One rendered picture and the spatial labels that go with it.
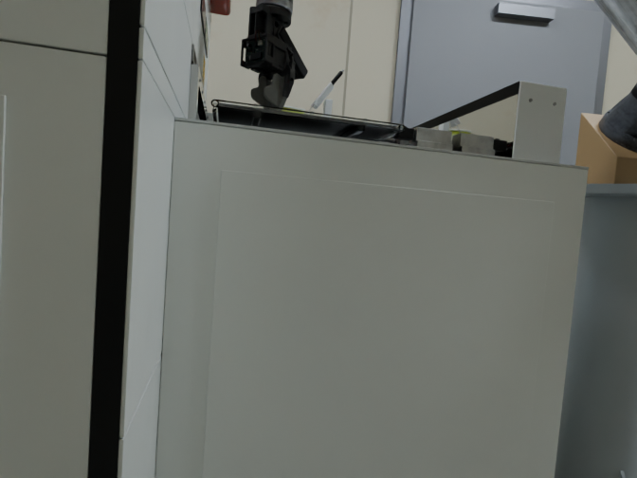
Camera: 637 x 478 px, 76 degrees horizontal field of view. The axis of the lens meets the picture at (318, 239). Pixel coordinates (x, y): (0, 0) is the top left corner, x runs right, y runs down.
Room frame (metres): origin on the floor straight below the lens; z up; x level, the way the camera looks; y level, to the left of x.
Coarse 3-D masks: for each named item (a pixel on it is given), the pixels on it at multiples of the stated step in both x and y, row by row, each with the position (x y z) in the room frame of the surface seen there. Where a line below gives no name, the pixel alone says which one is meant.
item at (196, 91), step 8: (192, 64) 0.68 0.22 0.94; (192, 72) 0.68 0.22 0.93; (192, 80) 0.68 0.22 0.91; (200, 80) 0.72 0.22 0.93; (192, 88) 0.68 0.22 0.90; (200, 88) 0.74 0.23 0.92; (192, 96) 0.68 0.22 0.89; (200, 96) 0.78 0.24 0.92; (192, 104) 0.68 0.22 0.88; (200, 104) 0.84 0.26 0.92; (192, 112) 0.68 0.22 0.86; (200, 112) 0.91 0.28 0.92
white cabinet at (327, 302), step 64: (192, 128) 0.52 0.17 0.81; (192, 192) 0.52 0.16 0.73; (256, 192) 0.54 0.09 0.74; (320, 192) 0.56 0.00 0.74; (384, 192) 0.58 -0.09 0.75; (448, 192) 0.60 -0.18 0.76; (512, 192) 0.63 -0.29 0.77; (576, 192) 0.65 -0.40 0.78; (192, 256) 0.52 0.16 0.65; (256, 256) 0.54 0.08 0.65; (320, 256) 0.56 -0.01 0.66; (384, 256) 0.58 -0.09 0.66; (448, 256) 0.60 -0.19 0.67; (512, 256) 0.63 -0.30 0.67; (576, 256) 0.66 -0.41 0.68; (192, 320) 0.52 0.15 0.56; (256, 320) 0.54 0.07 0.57; (320, 320) 0.56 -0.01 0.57; (384, 320) 0.58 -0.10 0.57; (448, 320) 0.60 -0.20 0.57; (512, 320) 0.63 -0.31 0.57; (192, 384) 0.53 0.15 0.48; (256, 384) 0.54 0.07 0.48; (320, 384) 0.56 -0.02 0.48; (384, 384) 0.58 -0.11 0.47; (448, 384) 0.61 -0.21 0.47; (512, 384) 0.63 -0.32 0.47; (192, 448) 0.53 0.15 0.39; (256, 448) 0.54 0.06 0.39; (320, 448) 0.56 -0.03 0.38; (384, 448) 0.58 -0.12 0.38; (448, 448) 0.61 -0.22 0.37; (512, 448) 0.63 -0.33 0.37
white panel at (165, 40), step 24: (120, 0) 0.32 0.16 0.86; (144, 0) 0.32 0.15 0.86; (168, 0) 0.42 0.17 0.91; (192, 0) 0.65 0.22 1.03; (120, 24) 0.32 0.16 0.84; (144, 24) 0.32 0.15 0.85; (168, 24) 0.43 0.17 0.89; (192, 24) 0.67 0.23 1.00; (120, 48) 0.32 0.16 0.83; (144, 48) 0.33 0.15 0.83; (168, 48) 0.44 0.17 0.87; (168, 72) 0.45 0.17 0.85; (168, 96) 0.46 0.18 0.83
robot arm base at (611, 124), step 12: (636, 96) 0.86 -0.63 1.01; (612, 108) 0.95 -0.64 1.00; (624, 108) 0.88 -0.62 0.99; (636, 108) 0.86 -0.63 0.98; (600, 120) 0.95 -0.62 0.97; (612, 120) 0.90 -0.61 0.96; (624, 120) 0.88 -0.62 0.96; (636, 120) 0.86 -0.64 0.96; (612, 132) 0.90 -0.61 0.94; (624, 132) 0.88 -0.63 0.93; (636, 132) 0.87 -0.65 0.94; (624, 144) 0.88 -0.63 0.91; (636, 144) 0.87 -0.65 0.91
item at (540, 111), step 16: (528, 96) 0.70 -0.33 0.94; (544, 96) 0.71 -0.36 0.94; (560, 96) 0.71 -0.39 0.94; (528, 112) 0.70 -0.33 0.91; (544, 112) 0.71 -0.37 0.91; (560, 112) 0.71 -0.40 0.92; (528, 128) 0.70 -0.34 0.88; (544, 128) 0.71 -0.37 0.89; (560, 128) 0.71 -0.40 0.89; (528, 144) 0.70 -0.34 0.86; (544, 144) 0.71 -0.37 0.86; (560, 144) 0.71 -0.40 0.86; (544, 160) 0.71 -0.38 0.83
